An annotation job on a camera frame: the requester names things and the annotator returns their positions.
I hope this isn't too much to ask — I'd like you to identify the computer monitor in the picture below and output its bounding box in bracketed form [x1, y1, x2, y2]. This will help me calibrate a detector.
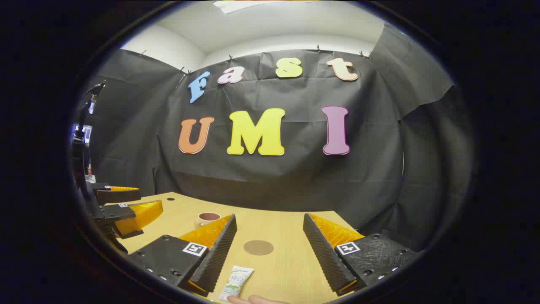
[74, 124, 92, 145]

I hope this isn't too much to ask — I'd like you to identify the brown round coaster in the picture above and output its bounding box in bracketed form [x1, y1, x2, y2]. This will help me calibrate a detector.
[243, 240, 274, 256]

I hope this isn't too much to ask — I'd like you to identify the wooden desktop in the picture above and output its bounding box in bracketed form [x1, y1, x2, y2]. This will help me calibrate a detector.
[103, 192, 367, 304]

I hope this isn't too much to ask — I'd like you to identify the white toothpaste tube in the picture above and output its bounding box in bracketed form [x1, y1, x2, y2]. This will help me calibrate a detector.
[217, 266, 254, 302]

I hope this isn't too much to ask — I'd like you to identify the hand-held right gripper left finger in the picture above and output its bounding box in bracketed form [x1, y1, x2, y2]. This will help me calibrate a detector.
[127, 214, 238, 297]

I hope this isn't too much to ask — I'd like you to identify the beige cup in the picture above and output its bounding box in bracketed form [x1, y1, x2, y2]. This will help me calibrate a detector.
[195, 212, 221, 228]

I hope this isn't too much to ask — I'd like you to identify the black backdrop cloth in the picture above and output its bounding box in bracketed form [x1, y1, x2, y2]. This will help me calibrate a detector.
[76, 21, 477, 254]

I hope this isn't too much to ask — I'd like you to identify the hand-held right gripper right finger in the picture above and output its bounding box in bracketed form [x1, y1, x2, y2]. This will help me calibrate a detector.
[303, 213, 422, 296]

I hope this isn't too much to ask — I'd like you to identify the ceiling light panel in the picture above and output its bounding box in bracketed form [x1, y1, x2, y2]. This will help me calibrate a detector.
[213, 0, 273, 14]

